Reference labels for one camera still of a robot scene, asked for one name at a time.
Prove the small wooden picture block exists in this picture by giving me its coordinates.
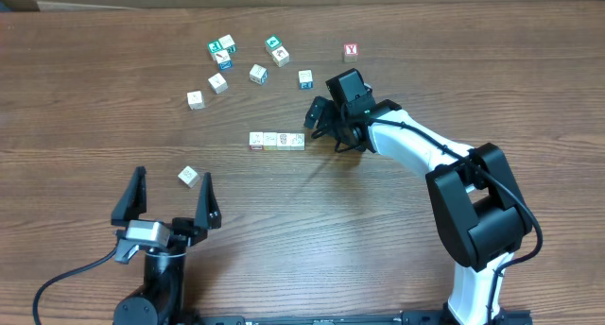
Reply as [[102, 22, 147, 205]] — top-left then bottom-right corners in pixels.
[[263, 132, 277, 151]]

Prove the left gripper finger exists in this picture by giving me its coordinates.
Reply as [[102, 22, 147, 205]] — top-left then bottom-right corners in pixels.
[[194, 172, 222, 230], [111, 166, 147, 227]]

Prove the wooden block barrel picture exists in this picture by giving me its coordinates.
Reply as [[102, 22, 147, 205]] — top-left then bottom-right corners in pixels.
[[276, 132, 292, 151]]

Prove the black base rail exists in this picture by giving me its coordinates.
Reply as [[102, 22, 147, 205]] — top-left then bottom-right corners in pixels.
[[112, 310, 533, 325]]

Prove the wooden block text top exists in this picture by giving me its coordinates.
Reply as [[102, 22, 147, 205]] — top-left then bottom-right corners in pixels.
[[208, 73, 228, 94]]

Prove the wooden block number side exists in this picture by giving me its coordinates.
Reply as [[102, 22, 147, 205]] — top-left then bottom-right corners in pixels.
[[218, 34, 237, 54]]

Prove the wooden block blue side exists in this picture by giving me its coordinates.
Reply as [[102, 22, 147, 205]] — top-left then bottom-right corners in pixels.
[[249, 64, 268, 85]]

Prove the green letter wooden block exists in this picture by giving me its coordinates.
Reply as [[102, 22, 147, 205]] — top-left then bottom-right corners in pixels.
[[207, 40, 223, 60]]

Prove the green letter L block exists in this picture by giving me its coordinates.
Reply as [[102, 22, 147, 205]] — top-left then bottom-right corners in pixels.
[[249, 131, 264, 150]]

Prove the green number four block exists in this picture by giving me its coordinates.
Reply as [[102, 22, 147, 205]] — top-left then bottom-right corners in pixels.
[[264, 35, 283, 54]]

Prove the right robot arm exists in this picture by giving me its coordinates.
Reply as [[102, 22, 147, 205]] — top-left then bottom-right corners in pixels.
[[304, 69, 544, 324]]

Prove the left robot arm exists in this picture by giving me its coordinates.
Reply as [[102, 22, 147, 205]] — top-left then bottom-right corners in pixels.
[[111, 166, 222, 325]]

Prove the wooden block pencil picture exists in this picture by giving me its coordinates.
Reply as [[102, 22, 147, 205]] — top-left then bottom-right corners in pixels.
[[215, 50, 233, 71]]

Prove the wooden block brown picture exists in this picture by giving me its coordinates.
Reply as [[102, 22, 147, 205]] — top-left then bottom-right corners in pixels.
[[271, 46, 290, 67]]

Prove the plain wooden block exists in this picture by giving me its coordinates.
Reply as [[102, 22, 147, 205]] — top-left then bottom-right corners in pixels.
[[289, 133, 305, 151]]

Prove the red letter Y block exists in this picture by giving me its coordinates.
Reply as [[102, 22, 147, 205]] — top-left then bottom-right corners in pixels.
[[343, 43, 359, 62]]

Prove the wooden block red picture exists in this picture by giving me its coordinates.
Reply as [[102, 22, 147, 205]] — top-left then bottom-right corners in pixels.
[[178, 166, 200, 188]]

